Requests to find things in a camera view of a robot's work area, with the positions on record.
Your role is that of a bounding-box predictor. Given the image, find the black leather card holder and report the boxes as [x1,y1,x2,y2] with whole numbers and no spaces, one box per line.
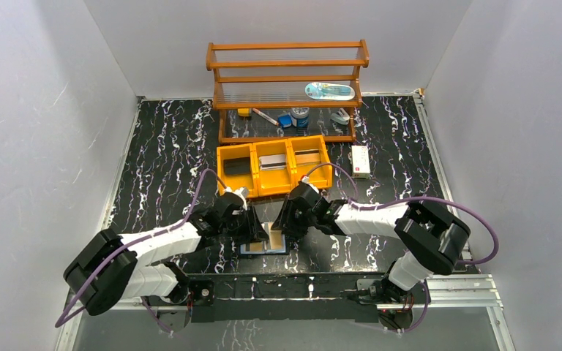
[239,235,289,256]

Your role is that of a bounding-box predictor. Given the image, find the gold vip card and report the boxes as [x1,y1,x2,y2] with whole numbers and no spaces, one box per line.
[241,241,266,252]
[294,149,322,167]

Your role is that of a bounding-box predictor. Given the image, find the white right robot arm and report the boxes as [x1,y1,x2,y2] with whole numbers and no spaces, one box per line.
[271,181,471,303]

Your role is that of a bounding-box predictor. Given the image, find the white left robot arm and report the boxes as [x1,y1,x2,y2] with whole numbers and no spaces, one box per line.
[63,187,269,316]

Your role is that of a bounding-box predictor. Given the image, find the black cards stack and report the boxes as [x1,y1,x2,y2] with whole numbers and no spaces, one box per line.
[222,157,251,176]

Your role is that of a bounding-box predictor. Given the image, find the silver cards stack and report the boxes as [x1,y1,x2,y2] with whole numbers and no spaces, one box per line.
[258,154,287,171]

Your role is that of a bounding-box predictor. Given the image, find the middle yellow plastic bin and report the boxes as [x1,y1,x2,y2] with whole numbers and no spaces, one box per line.
[253,140,293,197]

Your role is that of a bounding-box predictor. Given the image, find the yellow plastic bin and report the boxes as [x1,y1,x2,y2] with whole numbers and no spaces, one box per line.
[288,135,333,189]
[253,140,293,197]
[217,143,259,199]

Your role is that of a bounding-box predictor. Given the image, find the left yellow plastic bin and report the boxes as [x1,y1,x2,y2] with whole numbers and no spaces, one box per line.
[217,143,259,199]

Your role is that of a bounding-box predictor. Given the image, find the right yellow plastic bin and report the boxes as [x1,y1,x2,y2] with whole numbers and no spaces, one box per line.
[288,135,333,189]

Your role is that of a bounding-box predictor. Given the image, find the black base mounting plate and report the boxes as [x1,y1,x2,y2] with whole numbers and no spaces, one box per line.
[143,272,415,325]

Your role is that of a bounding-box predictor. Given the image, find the white small box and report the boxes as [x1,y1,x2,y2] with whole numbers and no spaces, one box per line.
[351,145,371,178]

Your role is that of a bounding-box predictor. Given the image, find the round tape tin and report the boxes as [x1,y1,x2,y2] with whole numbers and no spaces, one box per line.
[290,107,310,129]

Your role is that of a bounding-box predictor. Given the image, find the grey stapler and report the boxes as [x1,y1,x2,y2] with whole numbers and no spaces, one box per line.
[330,107,351,126]

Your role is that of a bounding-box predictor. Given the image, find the small yellow object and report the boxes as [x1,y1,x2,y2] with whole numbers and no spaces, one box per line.
[236,107,252,118]

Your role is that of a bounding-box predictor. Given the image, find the red white marker pen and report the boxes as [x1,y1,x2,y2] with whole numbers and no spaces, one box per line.
[252,108,280,127]

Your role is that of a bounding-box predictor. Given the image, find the orange wooden shelf rack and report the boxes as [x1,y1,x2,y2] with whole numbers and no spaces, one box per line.
[206,39,370,145]

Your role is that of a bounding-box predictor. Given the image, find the blue blister pack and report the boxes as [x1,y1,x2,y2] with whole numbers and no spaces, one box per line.
[304,82,356,101]

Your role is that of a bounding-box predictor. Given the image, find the aluminium frame rail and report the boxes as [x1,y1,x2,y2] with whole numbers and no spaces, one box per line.
[56,274,515,350]

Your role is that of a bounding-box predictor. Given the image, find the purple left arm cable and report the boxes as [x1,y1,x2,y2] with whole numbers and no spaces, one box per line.
[54,168,228,335]

